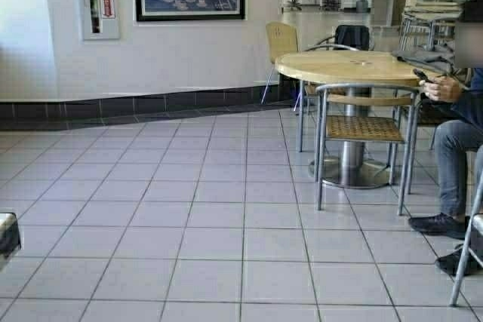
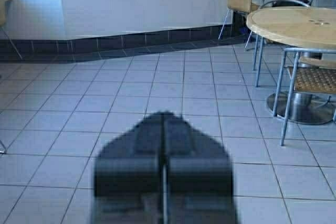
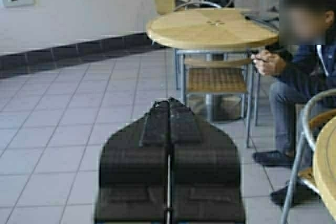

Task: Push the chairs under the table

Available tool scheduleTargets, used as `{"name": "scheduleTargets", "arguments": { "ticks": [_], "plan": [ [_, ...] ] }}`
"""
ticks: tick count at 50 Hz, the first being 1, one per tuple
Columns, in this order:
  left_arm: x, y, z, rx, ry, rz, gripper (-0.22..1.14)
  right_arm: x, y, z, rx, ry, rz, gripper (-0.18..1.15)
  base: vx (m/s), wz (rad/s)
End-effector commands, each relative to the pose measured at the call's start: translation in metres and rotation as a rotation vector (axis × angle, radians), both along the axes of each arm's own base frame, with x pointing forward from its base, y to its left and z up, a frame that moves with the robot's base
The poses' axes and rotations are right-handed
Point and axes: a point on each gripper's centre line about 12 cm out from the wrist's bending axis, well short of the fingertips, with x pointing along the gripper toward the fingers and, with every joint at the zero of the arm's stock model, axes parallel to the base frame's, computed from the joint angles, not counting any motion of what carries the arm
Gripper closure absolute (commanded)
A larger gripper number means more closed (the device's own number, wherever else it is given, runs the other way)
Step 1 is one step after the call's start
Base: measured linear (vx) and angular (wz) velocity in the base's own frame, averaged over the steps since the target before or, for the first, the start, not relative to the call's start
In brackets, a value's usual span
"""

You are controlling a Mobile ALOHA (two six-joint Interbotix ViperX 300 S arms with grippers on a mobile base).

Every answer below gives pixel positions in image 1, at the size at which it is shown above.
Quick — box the person's hand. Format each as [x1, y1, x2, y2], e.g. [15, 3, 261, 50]
[420, 76, 465, 103]

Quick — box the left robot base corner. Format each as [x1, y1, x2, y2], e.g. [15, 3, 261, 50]
[0, 213, 22, 270]

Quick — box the black smartphone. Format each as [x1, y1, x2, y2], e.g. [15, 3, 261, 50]
[413, 69, 434, 84]

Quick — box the grey bag on table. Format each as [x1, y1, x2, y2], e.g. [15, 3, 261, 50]
[391, 43, 460, 75]

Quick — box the seated person in jeans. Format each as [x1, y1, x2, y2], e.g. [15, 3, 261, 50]
[408, 0, 483, 277]

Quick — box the metal armchair woven seat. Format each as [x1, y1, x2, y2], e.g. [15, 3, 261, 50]
[313, 82, 419, 216]

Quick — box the black jacket on chair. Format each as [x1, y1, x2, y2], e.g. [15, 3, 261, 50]
[334, 25, 371, 51]

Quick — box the round wooden cafe table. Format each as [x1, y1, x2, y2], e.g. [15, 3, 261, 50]
[275, 51, 418, 166]

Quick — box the folding metal chair frame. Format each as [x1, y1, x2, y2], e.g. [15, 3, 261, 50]
[449, 177, 482, 307]

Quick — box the light wooden chair by wall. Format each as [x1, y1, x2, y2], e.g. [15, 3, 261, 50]
[260, 21, 299, 104]

